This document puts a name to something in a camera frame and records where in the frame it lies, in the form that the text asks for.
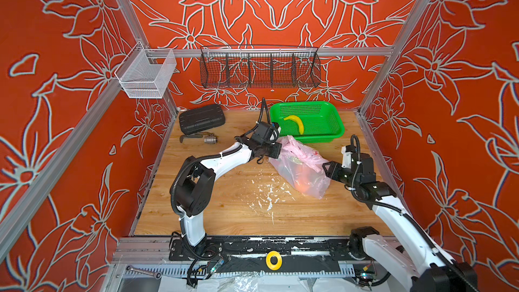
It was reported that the pink plastic bag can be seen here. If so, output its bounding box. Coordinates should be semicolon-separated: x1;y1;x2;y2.
269;135;331;199

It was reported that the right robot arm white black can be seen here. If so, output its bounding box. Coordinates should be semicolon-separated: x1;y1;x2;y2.
322;152;478;291

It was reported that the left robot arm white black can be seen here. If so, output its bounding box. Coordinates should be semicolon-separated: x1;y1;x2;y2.
170;121;282;247

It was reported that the yellow banana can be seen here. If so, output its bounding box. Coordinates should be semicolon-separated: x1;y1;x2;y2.
283;115;305;135

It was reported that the metal clamp fitting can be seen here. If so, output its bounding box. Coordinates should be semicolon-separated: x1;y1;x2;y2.
179;132;218;145

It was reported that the green plastic basket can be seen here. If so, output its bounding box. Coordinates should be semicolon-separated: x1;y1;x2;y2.
270;101;345;143

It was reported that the black plastic case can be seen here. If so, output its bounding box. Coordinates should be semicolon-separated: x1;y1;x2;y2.
178;104;226;135

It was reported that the yellow tape roll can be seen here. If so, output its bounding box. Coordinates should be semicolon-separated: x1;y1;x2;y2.
266;251;282;271

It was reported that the metal wrench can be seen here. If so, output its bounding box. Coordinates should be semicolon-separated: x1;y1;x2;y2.
126;265;162;280

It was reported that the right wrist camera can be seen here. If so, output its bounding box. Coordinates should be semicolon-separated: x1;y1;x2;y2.
341;145;356;169

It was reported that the black wire wall basket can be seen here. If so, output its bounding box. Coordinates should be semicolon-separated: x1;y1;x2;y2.
199;44;322;89

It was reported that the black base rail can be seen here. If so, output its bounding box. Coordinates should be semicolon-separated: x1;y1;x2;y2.
168;234;386;279

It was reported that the clear plastic wall bin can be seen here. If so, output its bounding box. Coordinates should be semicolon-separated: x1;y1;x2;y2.
115;41;177;99

